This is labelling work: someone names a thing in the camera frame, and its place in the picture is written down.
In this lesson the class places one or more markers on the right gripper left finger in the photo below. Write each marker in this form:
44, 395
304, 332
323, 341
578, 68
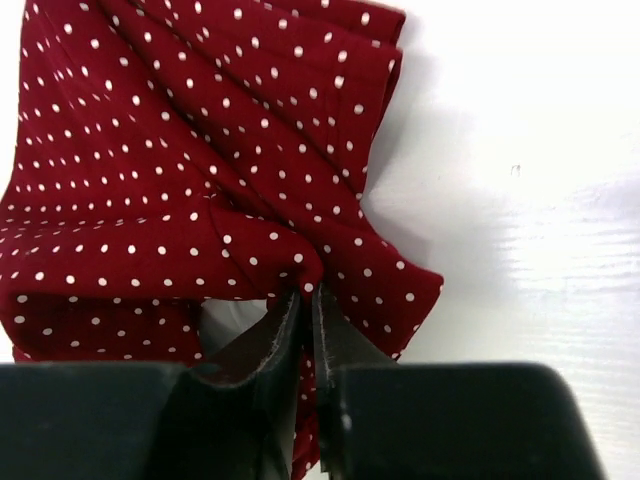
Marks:
229, 417

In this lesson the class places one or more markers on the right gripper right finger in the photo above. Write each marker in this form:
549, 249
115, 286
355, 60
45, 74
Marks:
378, 419

